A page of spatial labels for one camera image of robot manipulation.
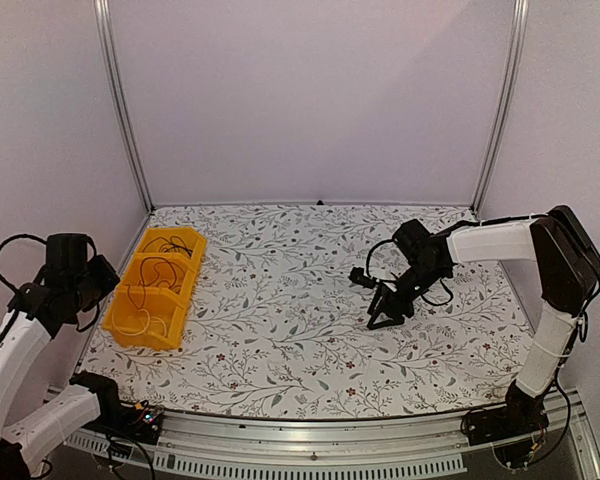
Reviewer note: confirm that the yellow near bin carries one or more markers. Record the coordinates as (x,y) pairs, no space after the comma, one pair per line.
(158,325)

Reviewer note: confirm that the yellow bin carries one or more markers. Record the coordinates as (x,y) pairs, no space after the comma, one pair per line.
(185,242)
(158,325)
(165,276)

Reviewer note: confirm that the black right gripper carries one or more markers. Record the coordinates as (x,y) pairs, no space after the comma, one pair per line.
(388,302)

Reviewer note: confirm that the front aluminium rail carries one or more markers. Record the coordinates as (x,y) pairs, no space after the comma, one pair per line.
(436,446)

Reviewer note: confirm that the right aluminium frame post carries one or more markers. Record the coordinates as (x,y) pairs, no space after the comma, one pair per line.
(513,58)

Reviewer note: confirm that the floral patterned table mat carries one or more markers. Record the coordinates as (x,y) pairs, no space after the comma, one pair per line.
(276,329)

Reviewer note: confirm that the yellow middle bin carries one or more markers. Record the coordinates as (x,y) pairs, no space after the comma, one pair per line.
(165,276)

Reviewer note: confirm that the aluminium frame post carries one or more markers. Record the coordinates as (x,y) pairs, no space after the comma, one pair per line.
(114,75)
(513,58)

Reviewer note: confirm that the yellow far bin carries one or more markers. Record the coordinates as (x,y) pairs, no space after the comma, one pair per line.
(185,242)

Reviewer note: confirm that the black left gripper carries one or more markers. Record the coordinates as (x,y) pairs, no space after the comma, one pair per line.
(111,278)

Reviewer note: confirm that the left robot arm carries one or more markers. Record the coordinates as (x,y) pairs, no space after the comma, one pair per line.
(74,278)

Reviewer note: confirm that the left aluminium frame post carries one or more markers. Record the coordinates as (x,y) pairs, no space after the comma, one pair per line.
(114,75)

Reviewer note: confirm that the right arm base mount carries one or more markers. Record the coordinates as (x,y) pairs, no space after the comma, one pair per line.
(500,425)

